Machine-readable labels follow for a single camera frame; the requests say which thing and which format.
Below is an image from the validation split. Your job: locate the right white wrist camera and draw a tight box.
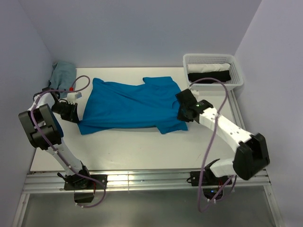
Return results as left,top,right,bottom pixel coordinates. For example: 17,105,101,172
189,88,200,98

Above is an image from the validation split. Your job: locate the grey-blue crumpled t-shirt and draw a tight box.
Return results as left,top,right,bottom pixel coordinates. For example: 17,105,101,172
48,61,76,91

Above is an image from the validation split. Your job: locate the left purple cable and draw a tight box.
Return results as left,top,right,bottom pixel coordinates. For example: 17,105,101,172
29,75,107,209

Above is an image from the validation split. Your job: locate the purple cable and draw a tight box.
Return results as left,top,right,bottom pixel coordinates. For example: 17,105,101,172
188,77,237,213
29,75,107,209

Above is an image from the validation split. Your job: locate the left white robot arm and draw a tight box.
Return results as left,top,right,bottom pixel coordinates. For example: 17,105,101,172
18,87,92,189

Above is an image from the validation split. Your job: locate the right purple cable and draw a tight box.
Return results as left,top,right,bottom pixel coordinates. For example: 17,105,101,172
188,77,237,213

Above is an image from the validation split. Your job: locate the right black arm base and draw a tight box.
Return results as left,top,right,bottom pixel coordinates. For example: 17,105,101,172
187,159,229,200

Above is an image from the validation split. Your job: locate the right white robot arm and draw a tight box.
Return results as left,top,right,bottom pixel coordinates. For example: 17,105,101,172
176,89,270,184

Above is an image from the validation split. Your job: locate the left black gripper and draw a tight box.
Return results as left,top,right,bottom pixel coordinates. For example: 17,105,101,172
51,101,80,124

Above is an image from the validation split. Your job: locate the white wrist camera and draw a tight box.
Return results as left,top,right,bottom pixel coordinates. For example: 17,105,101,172
66,87,82,104
189,88,200,98

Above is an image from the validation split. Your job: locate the aluminium front rail frame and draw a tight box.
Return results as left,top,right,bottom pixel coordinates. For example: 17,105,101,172
13,169,283,227

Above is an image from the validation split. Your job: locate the bright blue t-shirt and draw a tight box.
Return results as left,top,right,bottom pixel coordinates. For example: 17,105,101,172
78,77,188,135

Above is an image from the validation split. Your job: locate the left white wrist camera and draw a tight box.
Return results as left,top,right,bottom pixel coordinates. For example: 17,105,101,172
66,87,82,104

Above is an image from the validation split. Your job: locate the black rolled t-shirt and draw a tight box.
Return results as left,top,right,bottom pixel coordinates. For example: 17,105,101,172
187,70,231,84

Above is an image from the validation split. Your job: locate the white perforated plastic basket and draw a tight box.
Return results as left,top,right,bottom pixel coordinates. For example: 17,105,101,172
183,53,244,91

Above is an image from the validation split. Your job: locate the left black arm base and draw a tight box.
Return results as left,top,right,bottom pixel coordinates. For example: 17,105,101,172
57,166,108,204

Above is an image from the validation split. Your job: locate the white rolled t-shirt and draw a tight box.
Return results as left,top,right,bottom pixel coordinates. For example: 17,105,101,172
187,63,231,73

